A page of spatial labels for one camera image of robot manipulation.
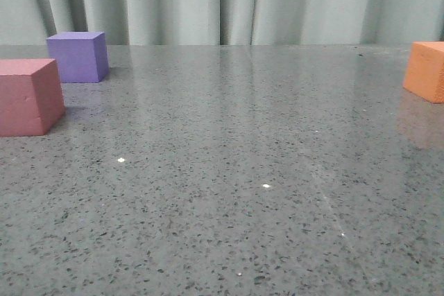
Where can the grey-green curtain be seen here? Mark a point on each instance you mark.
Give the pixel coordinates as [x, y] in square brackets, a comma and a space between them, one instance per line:
[232, 22]

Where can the orange foam cube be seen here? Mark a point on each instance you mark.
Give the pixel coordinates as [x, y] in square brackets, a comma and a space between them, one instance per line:
[424, 72]

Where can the purple foam cube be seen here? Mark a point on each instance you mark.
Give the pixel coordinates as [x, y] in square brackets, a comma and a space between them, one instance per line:
[81, 56]

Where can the red foam cube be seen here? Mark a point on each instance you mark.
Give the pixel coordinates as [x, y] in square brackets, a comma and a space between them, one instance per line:
[31, 96]

